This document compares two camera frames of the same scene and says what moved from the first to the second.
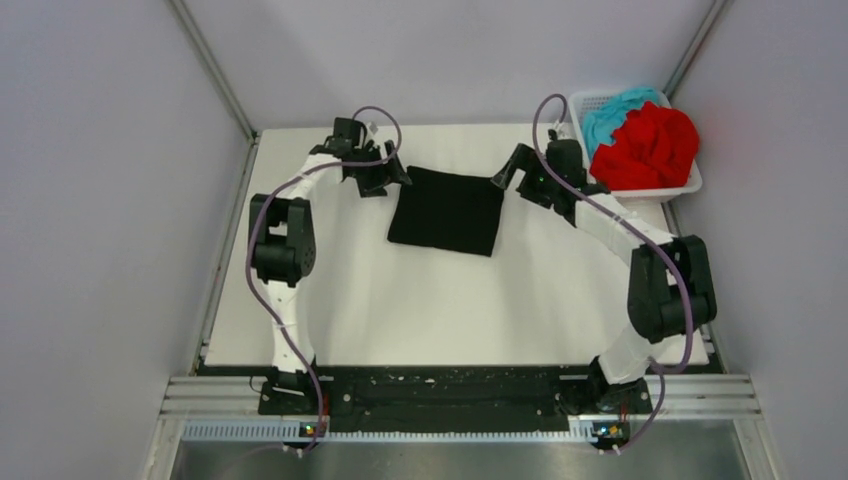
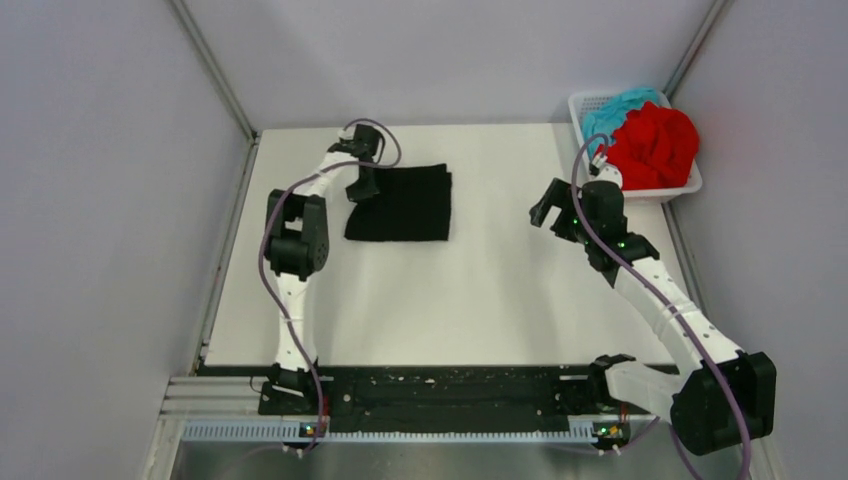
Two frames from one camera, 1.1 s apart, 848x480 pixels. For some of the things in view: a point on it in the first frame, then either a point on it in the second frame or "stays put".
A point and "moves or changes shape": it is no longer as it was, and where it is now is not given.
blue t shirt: [601, 121] stays put
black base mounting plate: [453, 399] stays put
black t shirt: [447, 210] moves or changes shape
